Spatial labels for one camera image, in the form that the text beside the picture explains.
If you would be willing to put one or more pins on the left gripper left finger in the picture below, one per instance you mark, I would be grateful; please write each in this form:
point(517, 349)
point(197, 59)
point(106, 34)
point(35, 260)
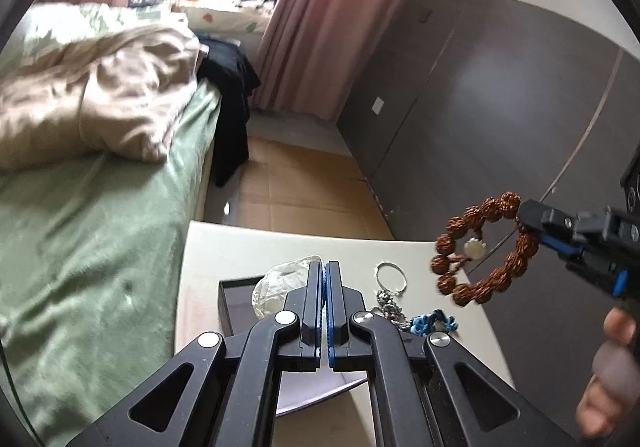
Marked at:
point(220, 391)

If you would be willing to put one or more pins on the windowsill patterned cloth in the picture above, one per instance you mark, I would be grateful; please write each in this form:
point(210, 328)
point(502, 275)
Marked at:
point(227, 18)

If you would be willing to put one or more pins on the black jewelry box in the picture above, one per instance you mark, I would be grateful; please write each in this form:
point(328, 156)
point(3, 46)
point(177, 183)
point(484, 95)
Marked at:
point(298, 390)

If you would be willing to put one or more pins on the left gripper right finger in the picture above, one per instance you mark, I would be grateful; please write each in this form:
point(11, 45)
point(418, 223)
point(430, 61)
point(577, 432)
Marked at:
point(427, 391)

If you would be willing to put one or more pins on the beige duvet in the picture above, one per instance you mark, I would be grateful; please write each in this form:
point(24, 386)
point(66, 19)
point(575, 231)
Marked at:
point(122, 92)

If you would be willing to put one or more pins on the green bed sheet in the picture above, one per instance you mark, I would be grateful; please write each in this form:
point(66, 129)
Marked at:
point(91, 253)

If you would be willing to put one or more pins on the dark grey wardrobe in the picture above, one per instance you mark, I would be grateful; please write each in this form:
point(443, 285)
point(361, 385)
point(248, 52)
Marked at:
point(465, 99)

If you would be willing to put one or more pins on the pink curtain right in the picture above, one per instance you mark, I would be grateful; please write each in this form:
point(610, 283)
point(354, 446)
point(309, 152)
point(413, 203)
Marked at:
point(311, 53)

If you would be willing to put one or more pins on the green patterned pillow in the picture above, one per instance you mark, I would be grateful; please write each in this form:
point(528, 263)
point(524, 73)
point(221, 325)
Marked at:
point(56, 24)

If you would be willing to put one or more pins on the blue knotted cord charm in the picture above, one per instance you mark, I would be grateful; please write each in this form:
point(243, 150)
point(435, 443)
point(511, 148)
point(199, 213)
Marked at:
point(436, 321)

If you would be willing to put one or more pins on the person's right hand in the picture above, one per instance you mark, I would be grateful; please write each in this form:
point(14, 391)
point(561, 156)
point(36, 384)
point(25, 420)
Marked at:
point(613, 389)

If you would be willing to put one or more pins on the black clothing on bed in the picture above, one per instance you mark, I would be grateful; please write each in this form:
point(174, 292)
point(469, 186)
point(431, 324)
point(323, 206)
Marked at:
point(228, 68)

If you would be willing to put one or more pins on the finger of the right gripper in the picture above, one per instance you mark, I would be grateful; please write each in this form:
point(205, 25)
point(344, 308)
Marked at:
point(610, 228)
point(594, 267)

